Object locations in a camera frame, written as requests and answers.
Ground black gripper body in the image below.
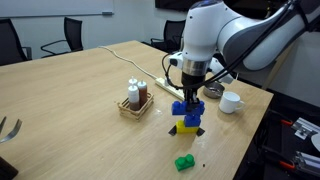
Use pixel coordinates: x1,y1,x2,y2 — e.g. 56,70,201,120
181,71,206,101

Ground long blue toy block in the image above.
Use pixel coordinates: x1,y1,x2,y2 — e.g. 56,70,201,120
171,100,206,117

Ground small blue toy block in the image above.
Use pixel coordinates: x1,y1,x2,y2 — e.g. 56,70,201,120
183,114,202,129

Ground yellow toy block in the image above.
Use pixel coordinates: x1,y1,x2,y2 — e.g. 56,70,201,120
175,119,200,135

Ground green toy block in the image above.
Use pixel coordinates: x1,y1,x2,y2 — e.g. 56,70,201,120
174,153,196,173

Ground small steel bowl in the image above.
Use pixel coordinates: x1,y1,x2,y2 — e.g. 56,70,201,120
202,81,226,100

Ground white power strip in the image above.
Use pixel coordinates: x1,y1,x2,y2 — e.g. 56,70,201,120
154,76,186,102

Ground black tape piece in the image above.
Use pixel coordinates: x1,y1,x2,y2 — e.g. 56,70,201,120
195,127,206,138
167,125,178,137

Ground white ceramic mug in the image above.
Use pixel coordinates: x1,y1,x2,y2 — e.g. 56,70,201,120
218,91,247,115

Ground dark sauce bottle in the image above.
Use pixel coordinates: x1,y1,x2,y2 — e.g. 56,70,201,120
136,80,149,108

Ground black office chair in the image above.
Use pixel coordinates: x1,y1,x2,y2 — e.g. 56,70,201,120
40,16,84,60
0,18,33,67
149,19,187,55

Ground small wooden crate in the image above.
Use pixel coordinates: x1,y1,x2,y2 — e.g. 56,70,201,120
116,92,155,122

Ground white-capped sauce bottle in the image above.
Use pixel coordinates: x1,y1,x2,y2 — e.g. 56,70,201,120
128,76,139,88

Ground aluminium extrusion piece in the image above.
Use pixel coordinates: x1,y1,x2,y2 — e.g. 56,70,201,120
290,116,320,141
294,150,320,177

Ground metal tongs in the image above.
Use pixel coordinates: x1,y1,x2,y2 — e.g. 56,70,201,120
0,116,24,145

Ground black organizer box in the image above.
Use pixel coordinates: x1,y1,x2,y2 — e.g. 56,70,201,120
0,155,20,180

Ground black camera cable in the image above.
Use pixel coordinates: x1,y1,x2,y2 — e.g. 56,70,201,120
161,53,188,91

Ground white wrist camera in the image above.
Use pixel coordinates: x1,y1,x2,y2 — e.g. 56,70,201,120
168,51,185,70

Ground white power cord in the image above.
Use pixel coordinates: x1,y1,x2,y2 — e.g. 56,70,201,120
97,45,158,81

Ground black wall screen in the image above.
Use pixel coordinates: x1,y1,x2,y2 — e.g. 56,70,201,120
154,0,201,12

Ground wall whiteboard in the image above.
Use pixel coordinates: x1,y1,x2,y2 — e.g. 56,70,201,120
0,0,115,19

